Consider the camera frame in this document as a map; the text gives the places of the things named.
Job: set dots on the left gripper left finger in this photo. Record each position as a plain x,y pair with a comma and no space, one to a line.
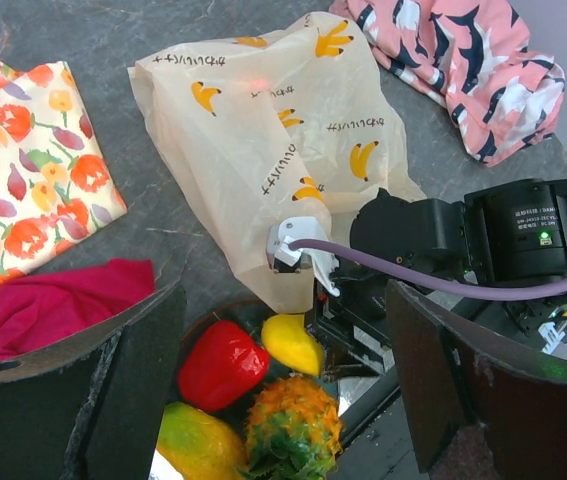
90,406

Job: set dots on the yellow fake mango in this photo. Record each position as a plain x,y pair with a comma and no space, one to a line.
284,338

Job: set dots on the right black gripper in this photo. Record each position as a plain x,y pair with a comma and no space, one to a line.
352,328

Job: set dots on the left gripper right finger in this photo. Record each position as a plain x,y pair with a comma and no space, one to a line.
478,405

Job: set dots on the banana print plastic bag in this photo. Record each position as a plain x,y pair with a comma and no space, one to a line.
256,130

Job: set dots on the magenta red cloth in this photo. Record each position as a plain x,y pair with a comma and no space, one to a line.
39,310

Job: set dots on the fake pineapple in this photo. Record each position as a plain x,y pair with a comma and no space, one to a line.
292,431

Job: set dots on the pink patterned cloth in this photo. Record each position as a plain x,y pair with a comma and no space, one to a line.
472,58

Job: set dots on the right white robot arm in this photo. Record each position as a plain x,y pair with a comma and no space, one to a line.
510,236

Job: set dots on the red fake bell pepper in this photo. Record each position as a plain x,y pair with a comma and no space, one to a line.
224,364

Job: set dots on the orange green fake mango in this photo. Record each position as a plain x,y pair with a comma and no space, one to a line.
198,445

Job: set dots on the orange floral cloth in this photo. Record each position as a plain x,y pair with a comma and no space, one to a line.
55,186

